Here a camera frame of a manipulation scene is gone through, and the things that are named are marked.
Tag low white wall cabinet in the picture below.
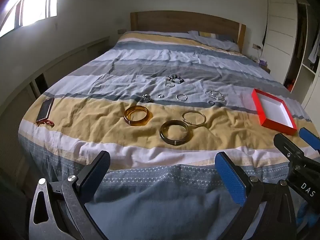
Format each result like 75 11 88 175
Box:
0 36 110 120

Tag amber bangle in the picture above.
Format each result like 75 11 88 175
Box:
124 106 152 126

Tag dark olive bangle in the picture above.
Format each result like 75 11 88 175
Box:
159 120 193 146

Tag striped pillow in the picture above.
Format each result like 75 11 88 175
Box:
187 30 240 53

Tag red cardboard box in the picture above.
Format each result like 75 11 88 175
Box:
251 88 298 135

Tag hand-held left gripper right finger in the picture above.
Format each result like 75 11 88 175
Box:
215 151 298 240

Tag hanging clothes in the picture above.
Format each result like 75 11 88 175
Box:
309 34 320 63

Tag silver chain bracelet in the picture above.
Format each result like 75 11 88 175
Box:
205 90 225 101

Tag wooden headboard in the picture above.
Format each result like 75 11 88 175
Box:
130 10 247 53

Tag window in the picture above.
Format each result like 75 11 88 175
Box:
0 0 75 37

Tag thin gold bangle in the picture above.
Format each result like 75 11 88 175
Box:
181 111 207 128

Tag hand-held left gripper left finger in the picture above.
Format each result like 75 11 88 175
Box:
29 150 111 240

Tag striped bed duvet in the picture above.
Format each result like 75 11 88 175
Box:
17 31 320 240

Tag white wardrobe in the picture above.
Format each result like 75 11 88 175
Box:
262 0 320 110

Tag blue clothing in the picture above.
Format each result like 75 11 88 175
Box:
296 200 320 240

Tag smartphone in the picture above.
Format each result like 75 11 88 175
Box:
36 97 55 122

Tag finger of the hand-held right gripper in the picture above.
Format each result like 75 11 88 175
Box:
273 132 305 165
299 127 320 153

